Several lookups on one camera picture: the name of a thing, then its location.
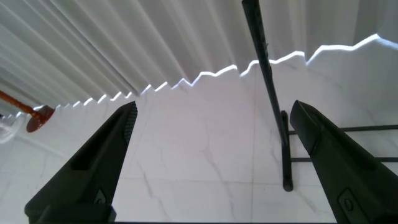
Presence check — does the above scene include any black clothes rack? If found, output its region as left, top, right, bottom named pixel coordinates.
left=241, top=0, right=398, bottom=192

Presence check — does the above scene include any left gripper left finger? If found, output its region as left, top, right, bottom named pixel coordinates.
left=24, top=101, right=139, bottom=223

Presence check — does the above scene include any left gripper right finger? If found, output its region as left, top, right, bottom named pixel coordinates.
left=289, top=100, right=398, bottom=223

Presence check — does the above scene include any dark red object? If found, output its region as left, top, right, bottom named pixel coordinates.
left=0, top=90, right=56, bottom=133

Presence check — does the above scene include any white curtain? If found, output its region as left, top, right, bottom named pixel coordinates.
left=0, top=0, right=398, bottom=116

